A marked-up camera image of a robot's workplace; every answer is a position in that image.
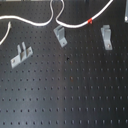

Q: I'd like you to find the left grey metal cable clip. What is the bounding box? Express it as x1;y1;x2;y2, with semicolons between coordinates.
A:
10;43;33;68

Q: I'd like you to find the grey object at right edge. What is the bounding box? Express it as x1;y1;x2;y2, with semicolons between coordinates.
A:
124;0;128;23

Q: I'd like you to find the middle grey metal cable clip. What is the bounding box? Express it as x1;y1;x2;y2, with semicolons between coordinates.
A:
54;25;67;47

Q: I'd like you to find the white cable end at left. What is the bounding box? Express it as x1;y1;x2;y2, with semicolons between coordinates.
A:
0;21;12;46

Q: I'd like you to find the white cable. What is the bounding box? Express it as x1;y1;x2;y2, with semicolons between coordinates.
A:
0;0;114;29

